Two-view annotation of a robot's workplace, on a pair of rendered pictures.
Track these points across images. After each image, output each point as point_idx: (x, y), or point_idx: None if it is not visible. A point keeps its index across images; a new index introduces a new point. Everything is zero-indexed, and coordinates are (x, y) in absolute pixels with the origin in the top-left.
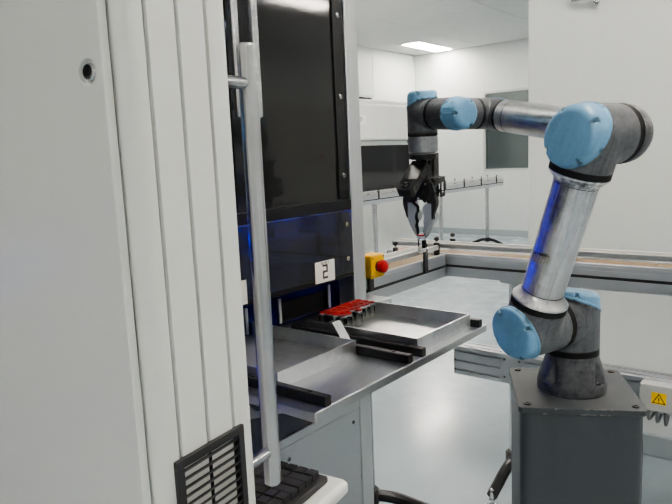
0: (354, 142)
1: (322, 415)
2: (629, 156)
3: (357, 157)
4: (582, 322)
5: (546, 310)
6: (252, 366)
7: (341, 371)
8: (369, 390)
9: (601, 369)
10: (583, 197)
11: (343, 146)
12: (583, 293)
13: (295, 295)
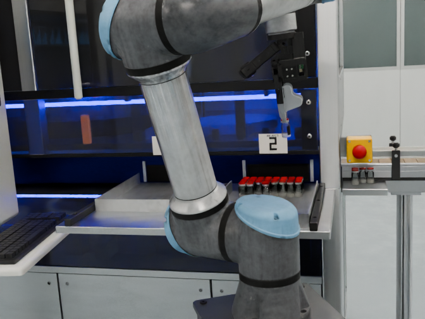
0: (325, 18)
1: (61, 230)
2: (162, 46)
3: (329, 34)
4: (233, 238)
5: (171, 206)
6: (105, 192)
7: (141, 216)
8: (114, 231)
9: (264, 305)
10: (143, 91)
11: (308, 23)
12: (243, 206)
13: (265, 161)
